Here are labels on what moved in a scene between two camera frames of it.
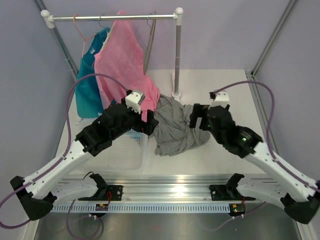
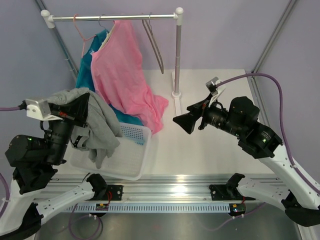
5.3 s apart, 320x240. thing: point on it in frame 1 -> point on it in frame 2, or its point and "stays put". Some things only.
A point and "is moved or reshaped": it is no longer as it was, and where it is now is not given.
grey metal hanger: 151,23 is moved or reshaped
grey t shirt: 173,135 -> 99,136
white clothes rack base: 176,95 stays put
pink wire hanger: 82,35 stays put
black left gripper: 146,127 -> 75,110
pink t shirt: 121,57 stays put
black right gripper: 199,110 stays put
